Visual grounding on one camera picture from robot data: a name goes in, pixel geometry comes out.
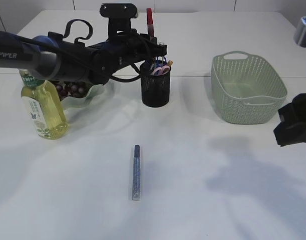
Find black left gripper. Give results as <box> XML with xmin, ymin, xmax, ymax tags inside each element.
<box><xmin>92</xmin><ymin>31</ymin><xmax>167</xmax><ymax>83</ymax></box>

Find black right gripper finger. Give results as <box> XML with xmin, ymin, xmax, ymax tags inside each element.
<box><xmin>273</xmin><ymin>122</ymin><xmax>306</xmax><ymax>147</ymax></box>
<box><xmin>278</xmin><ymin>93</ymin><xmax>306</xmax><ymax>124</ymax></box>

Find blue scissors with cap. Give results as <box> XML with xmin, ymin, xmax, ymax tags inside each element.
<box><xmin>151</xmin><ymin>56</ymin><xmax>167</xmax><ymax>70</ymax></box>

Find pink purple scissors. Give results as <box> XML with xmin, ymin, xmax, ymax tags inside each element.
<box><xmin>151</xmin><ymin>65</ymin><xmax>170</xmax><ymax>76</ymax></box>

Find red glitter pen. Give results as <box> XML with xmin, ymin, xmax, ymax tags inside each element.
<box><xmin>146</xmin><ymin>8</ymin><xmax>154</xmax><ymax>37</ymax></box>

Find purple artificial grape bunch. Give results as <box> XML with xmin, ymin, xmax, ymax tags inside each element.
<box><xmin>51</xmin><ymin>81</ymin><xmax>90</xmax><ymax>100</ymax></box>

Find yellow tea bottle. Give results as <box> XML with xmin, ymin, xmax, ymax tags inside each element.
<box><xmin>19</xmin><ymin>69</ymin><xmax>69</xmax><ymax>140</ymax></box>

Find silver glitter pen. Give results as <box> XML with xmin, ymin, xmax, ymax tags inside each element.
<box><xmin>132</xmin><ymin>145</ymin><xmax>141</xmax><ymax>201</ymax></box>

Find black mesh pen cup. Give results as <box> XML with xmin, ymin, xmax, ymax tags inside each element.
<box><xmin>141</xmin><ymin>68</ymin><xmax>171</xmax><ymax>108</ymax></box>

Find green woven plastic basket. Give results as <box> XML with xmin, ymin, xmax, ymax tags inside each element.
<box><xmin>211</xmin><ymin>51</ymin><xmax>287</xmax><ymax>125</ymax></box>

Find pale green wavy plate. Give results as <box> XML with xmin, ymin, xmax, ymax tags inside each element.
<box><xmin>61</xmin><ymin>84</ymin><xmax>105</xmax><ymax>110</ymax></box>

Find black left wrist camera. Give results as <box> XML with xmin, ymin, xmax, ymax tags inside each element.
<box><xmin>100</xmin><ymin>3</ymin><xmax>138</xmax><ymax>39</ymax></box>

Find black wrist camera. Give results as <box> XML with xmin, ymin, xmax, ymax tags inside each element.
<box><xmin>100</xmin><ymin>3</ymin><xmax>138</xmax><ymax>39</ymax></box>
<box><xmin>293</xmin><ymin>16</ymin><xmax>306</xmax><ymax>48</ymax></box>

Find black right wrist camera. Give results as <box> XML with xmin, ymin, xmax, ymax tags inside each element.
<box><xmin>293</xmin><ymin>16</ymin><xmax>306</xmax><ymax>48</ymax></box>

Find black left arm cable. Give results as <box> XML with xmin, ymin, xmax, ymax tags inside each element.
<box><xmin>0</xmin><ymin>18</ymin><xmax>153</xmax><ymax>83</ymax></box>

